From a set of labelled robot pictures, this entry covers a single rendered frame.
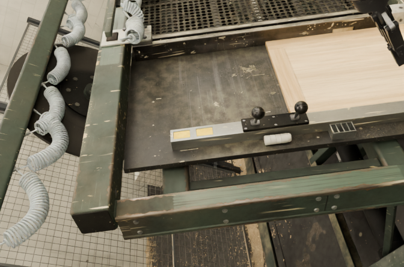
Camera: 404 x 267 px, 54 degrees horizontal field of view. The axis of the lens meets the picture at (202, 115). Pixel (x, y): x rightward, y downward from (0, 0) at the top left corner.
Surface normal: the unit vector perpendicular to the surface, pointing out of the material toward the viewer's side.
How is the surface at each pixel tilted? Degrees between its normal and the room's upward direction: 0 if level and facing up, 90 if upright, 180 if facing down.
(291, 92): 57
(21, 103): 90
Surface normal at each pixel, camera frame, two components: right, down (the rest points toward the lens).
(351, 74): -0.10, -0.72
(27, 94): 0.45, -0.67
